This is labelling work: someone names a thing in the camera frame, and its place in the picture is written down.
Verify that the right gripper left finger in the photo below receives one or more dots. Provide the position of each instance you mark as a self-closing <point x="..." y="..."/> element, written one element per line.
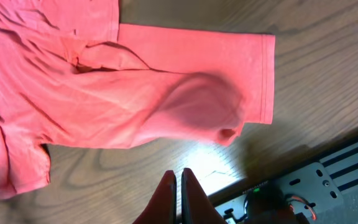
<point x="162" y="207"/>

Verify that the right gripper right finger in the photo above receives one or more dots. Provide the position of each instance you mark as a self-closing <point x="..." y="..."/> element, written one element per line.
<point x="195" y="205"/>

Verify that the red soccer t-shirt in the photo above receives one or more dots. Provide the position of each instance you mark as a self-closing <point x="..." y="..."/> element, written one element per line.
<point x="72" y="74"/>

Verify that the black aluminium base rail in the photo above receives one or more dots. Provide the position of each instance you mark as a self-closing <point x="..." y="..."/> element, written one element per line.
<point x="310" y="188"/>

